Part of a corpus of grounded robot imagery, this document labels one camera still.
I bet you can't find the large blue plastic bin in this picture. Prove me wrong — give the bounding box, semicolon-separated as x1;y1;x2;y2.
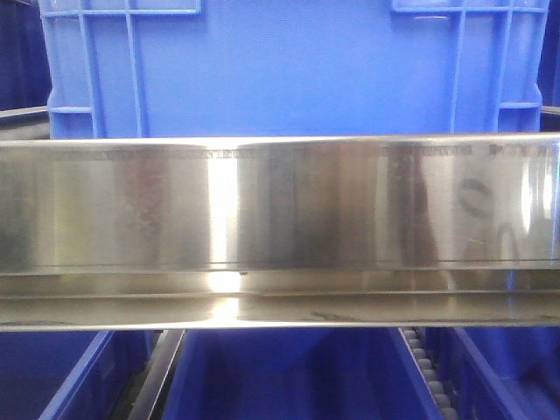
38;1;550;138

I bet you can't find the lower middle blue bin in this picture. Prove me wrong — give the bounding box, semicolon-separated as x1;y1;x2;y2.
163;328;442;419

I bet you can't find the lower right blue bin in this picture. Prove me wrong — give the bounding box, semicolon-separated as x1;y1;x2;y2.
423;327;559;419

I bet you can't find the lower left blue bin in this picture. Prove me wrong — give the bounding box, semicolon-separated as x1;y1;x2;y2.
1;331;156;419

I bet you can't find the stainless steel rack rail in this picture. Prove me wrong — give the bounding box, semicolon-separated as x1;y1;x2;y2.
1;133;559;332

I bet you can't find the left steel divider rail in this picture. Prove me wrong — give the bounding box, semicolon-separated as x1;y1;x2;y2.
109;329;186;419

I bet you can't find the right roller track rail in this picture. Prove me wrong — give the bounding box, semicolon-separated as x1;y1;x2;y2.
399;327;459;420

